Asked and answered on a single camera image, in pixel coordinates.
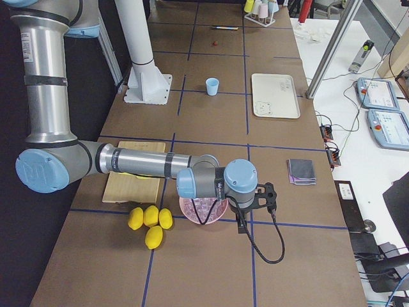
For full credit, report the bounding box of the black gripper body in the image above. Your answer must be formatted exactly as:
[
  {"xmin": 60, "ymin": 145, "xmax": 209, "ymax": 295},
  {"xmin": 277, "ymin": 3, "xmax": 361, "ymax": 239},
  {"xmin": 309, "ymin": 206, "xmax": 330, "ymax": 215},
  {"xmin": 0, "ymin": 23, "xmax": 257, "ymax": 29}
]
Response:
[{"xmin": 229, "ymin": 200, "xmax": 251, "ymax": 221}]

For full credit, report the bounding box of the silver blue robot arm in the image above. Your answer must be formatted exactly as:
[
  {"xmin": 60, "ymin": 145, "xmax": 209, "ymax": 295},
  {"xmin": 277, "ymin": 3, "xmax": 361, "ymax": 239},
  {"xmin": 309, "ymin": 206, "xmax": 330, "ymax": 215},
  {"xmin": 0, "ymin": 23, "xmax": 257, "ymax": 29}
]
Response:
[{"xmin": 7, "ymin": 1, "xmax": 261, "ymax": 227}]

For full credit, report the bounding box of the pile of ice cubes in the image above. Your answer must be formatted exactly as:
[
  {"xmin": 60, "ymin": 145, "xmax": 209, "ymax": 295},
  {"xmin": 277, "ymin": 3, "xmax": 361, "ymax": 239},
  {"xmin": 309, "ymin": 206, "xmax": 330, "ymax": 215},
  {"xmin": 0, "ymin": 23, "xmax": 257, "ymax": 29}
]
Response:
[{"xmin": 180, "ymin": 198, "xmax": 227, "ymax": 221}]

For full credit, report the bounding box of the light blue cup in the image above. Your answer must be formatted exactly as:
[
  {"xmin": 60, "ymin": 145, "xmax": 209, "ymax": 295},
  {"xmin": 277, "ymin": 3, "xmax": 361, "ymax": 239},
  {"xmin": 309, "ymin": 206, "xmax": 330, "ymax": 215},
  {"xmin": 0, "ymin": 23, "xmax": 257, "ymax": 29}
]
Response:
[{"xmin": 205, "ymin": 77, "xmax": 219, "ymax": 96}]

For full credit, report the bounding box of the white cup rack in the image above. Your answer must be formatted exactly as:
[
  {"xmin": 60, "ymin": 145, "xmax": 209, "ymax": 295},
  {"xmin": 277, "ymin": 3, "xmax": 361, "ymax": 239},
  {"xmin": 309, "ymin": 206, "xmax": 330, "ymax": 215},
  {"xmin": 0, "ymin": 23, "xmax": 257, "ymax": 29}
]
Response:
[{"xmin": 244, "ymin": 13, "xmax": 276, "ymax": 28}]

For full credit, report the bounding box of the pink cup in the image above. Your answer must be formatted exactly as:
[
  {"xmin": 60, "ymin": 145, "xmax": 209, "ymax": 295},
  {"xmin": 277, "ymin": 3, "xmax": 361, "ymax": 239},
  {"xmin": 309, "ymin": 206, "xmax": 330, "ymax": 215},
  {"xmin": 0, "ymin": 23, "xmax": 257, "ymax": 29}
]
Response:
[{"xmin": 258, "ymin": 3, "xmax": 268, "ymax": 19}]

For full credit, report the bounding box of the yellow cup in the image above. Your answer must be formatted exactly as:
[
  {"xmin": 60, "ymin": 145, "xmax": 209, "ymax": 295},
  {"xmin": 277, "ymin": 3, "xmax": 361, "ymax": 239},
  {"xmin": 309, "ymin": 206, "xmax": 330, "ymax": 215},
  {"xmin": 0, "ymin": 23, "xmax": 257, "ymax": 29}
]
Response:
[{"xmin": 243, "ymin": 0, "xmax": 254, "ymax": 13}]

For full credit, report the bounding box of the pink bowl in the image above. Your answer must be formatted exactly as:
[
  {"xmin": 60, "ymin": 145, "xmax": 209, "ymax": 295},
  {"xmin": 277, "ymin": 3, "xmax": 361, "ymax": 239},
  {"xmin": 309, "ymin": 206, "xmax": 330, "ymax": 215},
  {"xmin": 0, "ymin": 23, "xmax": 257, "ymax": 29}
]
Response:
[{"xmin": 179, "ymin": 198, "xmax": 229, "ymax": 225}]

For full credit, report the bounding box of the grey folded cloth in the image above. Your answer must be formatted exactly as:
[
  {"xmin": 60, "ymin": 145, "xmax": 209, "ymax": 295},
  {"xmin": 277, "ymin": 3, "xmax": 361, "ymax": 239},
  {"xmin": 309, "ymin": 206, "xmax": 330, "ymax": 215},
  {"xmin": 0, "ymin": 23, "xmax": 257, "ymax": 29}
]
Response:
[{"xmin": 287, "ymin": 159, "xmax": 316, "ymax": 185}]

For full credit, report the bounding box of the yellow lemon right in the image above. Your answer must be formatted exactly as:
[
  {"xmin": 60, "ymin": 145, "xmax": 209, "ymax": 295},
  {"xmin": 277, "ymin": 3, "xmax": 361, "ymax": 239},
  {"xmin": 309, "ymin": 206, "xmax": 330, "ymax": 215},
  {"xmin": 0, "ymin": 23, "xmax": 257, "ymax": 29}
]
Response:
[{"xmin": 158, "ymin": 208, "xmax": 173, "ymax": 230}]

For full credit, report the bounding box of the yellow lemon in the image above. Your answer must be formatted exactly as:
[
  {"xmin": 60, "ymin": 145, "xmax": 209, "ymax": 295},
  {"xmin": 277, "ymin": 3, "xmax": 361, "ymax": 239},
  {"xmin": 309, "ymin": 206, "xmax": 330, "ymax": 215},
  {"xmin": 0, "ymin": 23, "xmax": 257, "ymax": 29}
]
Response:
[
  {"xmin": 128, "ymin": 207, "xmax": 144, "ymax": 230},
  {"xmin": 143, "ymin": 205, "xmax": 159, "ymax": 228},
  {"xmin": 158, "ymin": 208, "xmax": 173, "ymax": 230},
  {"xmin": 145, "ymin": 225, "xmax": 164, "ymax": 249}
]

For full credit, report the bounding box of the yellow lemon front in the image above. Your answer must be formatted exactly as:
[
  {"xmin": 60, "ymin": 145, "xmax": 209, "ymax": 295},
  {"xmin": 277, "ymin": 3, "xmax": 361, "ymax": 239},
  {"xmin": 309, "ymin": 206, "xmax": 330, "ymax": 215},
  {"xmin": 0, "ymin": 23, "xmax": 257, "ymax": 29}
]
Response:
[{"xmin": 145, "ymin": 225, "xmax": 164, "ymax": 249}]

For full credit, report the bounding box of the yellow lemon middle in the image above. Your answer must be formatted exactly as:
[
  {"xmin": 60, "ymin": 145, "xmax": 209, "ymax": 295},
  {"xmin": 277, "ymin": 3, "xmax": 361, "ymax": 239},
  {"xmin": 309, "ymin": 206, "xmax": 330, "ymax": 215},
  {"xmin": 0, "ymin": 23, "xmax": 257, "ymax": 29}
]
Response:
[{"xmin": 143, "ymin": 205, "xmax": 159, "ymax": 228}]

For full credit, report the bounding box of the yellow lemon leftmost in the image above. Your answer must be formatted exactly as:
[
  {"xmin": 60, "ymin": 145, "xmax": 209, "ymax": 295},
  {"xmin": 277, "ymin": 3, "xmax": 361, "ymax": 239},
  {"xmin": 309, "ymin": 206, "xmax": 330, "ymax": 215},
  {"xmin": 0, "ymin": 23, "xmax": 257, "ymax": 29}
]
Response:
[{"xmin": 128, "ymin": 207, "xmax": 144, "ymax": 230}]

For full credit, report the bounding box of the wooden cutting board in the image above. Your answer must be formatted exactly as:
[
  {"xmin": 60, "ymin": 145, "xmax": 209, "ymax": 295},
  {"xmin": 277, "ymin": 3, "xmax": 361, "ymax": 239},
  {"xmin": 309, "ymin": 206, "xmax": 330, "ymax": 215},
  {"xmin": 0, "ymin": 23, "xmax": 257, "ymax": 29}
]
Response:
[{"xmin": 102, "ymin": 141, "xmax": 166, "ymax": 204}]

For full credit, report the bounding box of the cream bear tray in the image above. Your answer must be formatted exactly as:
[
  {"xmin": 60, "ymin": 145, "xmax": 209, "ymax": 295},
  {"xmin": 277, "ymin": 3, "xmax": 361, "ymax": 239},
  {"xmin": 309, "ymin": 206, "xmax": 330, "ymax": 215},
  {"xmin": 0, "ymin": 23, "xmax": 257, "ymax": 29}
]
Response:
[{"xmin": 251, "ymin": 74, "xmax": 300, "ymax": 119}]

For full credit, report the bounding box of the teach pendant near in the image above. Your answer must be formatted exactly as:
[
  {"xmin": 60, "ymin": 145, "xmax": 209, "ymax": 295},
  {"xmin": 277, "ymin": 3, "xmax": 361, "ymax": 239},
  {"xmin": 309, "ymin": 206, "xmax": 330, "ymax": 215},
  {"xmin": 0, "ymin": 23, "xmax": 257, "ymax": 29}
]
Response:
[{"xmin": 367, "ymin": 109, "xmax": 408, "ymax": 151}]

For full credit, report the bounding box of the teach pendant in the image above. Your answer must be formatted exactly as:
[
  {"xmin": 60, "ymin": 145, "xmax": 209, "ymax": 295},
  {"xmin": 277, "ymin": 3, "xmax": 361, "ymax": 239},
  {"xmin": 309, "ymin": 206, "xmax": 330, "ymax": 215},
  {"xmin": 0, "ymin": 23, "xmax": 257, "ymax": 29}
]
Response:
[
  {"xmin": 367, "ymin": 109, "xmax": 408, "ymax": 151},
  {"xmin": 356, "ymin": 77, "xmax": 400, "ymax": 111}
]

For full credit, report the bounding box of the teach pendant far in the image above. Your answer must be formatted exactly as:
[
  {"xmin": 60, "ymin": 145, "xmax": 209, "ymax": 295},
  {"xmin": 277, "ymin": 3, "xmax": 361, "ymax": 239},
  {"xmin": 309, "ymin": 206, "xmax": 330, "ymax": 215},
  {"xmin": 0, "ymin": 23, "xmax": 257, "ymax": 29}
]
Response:
[{"xmin": 356, "ymin": 77, "xmax": 400, "ymax": 111}]

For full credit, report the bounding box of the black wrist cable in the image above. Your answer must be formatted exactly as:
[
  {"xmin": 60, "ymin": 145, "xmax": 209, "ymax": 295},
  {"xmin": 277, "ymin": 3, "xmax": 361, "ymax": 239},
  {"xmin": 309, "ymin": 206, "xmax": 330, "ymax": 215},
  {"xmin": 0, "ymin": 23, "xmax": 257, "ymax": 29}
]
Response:
[{"xmin": 191, "ymin": 191, "xmax": 286, "ymax": 264}]

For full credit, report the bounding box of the white camera pole mount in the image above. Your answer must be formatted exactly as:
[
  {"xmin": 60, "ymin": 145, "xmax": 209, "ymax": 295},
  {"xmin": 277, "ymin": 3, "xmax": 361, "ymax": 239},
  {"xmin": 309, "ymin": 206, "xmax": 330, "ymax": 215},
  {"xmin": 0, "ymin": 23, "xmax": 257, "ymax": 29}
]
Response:
[{"xmin": 115, "ymin": 0, "xmax": 173, "ymax": 105}]

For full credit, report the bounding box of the aluminium frame post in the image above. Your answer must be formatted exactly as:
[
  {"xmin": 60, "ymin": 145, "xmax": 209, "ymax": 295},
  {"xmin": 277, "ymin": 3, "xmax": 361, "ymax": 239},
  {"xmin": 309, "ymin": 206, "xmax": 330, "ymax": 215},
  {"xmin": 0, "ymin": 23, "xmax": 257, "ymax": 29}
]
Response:
[{"xmin": 305, "ymin": 0, "xmax": 363, "ymax": 99}]

